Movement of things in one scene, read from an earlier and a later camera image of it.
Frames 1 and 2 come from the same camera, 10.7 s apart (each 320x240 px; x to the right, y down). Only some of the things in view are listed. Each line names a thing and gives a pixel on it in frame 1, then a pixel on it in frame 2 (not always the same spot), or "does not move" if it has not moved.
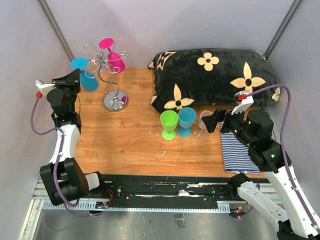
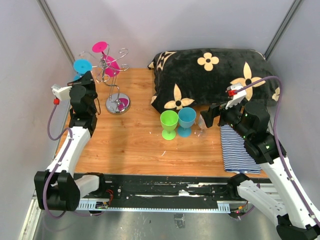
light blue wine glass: (186, 117) does not move
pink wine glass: (116, 62) -> (112, 67)
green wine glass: (169, 119) does not move
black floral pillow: (206, 78) does not move
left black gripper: (72, 80) -> (87, 80)
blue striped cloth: (237, 157) does not move
